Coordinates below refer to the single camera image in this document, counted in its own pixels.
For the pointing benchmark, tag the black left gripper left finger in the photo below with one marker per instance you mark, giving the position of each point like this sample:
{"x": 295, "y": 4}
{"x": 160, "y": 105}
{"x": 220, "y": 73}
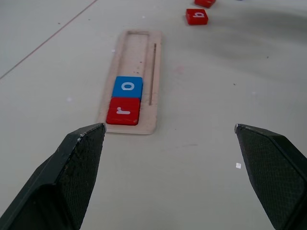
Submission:
{"x": 60, "y": 182}

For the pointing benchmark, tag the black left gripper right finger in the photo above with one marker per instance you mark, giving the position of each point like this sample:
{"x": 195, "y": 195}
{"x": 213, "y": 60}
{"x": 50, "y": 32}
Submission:
{"x": 275, "y": 172}

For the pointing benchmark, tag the red letter r block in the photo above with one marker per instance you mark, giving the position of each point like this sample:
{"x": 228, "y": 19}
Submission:
{"x": 115, "y": 118}

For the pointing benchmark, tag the blue letter o block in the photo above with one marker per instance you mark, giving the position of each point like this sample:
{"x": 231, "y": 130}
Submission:
{"x": 120, "y": 92}

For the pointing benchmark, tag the light wooden letter tray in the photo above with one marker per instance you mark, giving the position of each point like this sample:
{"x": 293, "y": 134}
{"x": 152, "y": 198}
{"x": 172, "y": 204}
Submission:
{"x": 134, "y": 55}

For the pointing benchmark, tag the red letter tile b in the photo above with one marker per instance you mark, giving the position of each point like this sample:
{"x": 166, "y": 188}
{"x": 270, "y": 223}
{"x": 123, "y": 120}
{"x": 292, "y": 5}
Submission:
{"x": 192, "y": 19}

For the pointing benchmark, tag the red letter o block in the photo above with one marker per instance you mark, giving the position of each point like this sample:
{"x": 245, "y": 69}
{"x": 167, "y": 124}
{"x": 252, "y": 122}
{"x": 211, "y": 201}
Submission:
{"x": 204, "y": 3}

